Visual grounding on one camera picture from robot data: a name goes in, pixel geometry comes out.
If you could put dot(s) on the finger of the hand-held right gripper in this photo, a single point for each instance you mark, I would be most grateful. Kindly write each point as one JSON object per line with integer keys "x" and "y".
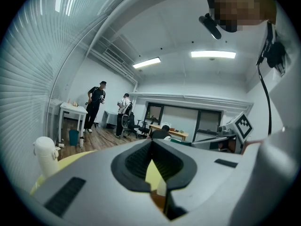
{"x": 202, "y": 143}

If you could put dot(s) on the small white floor bottle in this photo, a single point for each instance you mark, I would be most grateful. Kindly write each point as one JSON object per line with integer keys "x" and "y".
{"x": 81, "y": 142}

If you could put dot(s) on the black head-mounted camera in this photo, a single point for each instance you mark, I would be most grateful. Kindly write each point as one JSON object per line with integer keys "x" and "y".
{"x": 210, "y": 27}

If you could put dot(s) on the teal waste bin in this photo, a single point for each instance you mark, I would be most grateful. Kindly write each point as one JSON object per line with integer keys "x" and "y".
{"x": 73, "y": 137}

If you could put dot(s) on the white cabinet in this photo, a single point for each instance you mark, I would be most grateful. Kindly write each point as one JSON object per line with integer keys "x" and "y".
{"x": 110, "y": 119}

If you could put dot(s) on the glass partition with blinds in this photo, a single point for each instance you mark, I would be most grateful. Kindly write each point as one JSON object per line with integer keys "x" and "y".
{"x": 28, "y": 79}

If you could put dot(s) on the small white table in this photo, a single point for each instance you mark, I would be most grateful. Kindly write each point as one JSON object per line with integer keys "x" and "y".
{"x": 70, "y": 108}

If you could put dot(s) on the black chest clip device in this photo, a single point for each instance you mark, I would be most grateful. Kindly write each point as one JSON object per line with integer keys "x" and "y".
{"x": 275, "y": 53}

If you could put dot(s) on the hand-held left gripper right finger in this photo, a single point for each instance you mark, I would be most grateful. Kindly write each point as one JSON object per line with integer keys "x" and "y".
{"x": 207, "y": 185}

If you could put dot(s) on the small white floor object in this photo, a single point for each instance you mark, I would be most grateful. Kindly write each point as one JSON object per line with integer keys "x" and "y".
{"x": 61, "y": 145}

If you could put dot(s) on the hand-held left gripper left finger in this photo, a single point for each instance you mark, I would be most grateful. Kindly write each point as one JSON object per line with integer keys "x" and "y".
{"x": 98, "y": 185}

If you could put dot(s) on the long ceiling light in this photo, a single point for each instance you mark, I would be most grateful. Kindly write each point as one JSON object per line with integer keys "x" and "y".
{"x": 146, "y": 62}
{"x": 212, "y": 54}

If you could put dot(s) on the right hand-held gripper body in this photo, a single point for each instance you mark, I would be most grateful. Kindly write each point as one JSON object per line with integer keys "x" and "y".
{"x": 244, "y": 126}

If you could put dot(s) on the black framed window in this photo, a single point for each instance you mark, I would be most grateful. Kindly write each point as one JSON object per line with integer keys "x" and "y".
{"x": 181, "y": 115}

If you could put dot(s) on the black office chair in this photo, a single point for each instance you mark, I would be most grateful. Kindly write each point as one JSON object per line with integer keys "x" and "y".
{"x": 145, "y": 129}
{"x": 131, "y": 125}

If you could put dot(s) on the ceiling air vent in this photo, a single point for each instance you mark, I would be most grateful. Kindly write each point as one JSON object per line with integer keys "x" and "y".
{"x": 115, "y": 55}

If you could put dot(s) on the white insulated bottle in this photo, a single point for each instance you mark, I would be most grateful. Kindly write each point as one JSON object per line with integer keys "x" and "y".
{"x": 45, "y": 156}

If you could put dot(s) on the light wooden table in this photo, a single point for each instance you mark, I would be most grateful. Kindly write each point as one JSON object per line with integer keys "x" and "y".
{"x": 181, "y": 133}

